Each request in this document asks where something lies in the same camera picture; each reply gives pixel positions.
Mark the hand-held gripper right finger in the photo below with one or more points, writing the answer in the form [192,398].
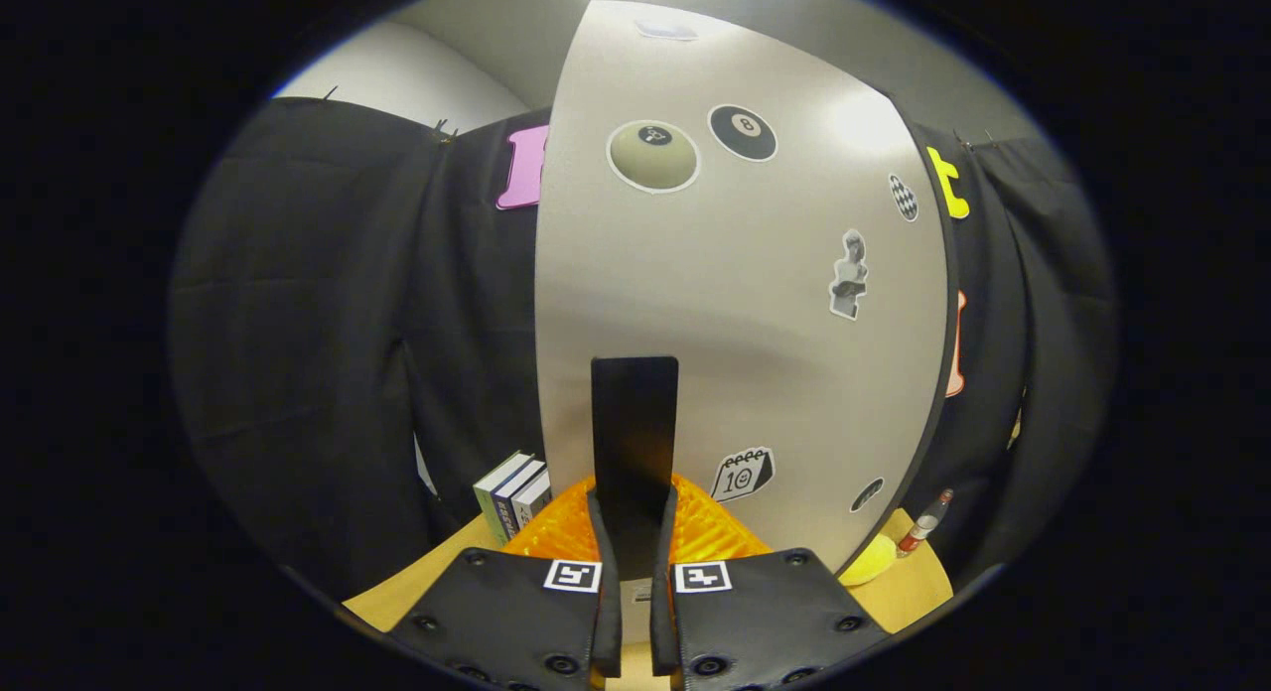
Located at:
[665,621]

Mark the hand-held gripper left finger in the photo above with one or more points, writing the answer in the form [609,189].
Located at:
[606,621]

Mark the dark grey shoe cabinet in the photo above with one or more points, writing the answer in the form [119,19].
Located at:
[951,274]

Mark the white spine book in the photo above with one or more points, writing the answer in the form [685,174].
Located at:
[534,497]

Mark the blue spine book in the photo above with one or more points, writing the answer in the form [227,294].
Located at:
[516,492]

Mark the green spine book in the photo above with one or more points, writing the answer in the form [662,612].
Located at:
[496,483]

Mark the yellow corn toy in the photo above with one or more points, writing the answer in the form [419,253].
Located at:
[869,562]

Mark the red cap bottle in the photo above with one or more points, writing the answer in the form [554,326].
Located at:
[923,525]

